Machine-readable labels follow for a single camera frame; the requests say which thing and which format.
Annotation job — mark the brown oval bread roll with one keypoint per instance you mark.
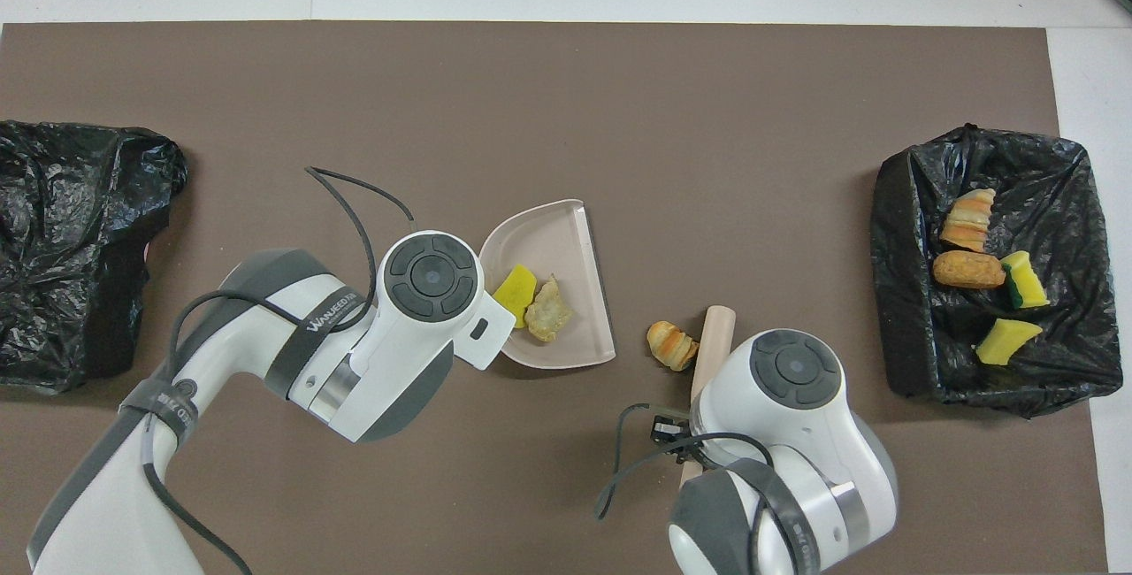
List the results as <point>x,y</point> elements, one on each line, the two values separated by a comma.
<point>968,270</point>

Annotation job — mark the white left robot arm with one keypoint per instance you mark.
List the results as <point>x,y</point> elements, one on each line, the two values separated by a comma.
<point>424,279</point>

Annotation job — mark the black bag lined bin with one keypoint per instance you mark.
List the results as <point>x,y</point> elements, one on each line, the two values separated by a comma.
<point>1061,203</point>
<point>62,248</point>

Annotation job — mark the beige hand brush black bristles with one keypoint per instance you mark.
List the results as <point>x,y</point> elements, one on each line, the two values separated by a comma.
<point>715,336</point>

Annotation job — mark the pale flaky pastry piece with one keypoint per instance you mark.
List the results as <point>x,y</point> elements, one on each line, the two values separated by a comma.
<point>548,311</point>

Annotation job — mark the large green yellow sponge piece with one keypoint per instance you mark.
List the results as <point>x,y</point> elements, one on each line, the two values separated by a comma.
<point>1004,341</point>

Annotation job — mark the small orange striped croissant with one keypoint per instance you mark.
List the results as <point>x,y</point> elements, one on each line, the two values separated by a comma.
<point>672,345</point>

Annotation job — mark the beige plastic dustpan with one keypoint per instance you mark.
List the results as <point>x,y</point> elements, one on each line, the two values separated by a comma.
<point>566,239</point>

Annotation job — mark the pale orange-striped bread chunk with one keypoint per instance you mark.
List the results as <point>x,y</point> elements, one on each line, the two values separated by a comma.
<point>968,221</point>

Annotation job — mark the brown table mat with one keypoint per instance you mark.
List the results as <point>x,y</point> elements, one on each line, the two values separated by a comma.
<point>531,115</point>

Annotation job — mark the small yellow green sponge piece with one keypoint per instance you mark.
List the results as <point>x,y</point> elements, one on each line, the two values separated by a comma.
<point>1028,279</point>

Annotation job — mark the plain yellow sponge piece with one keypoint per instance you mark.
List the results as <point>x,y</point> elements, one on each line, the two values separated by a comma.
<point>516,292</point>

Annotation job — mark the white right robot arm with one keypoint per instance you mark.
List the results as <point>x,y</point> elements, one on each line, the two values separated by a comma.
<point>796,371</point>

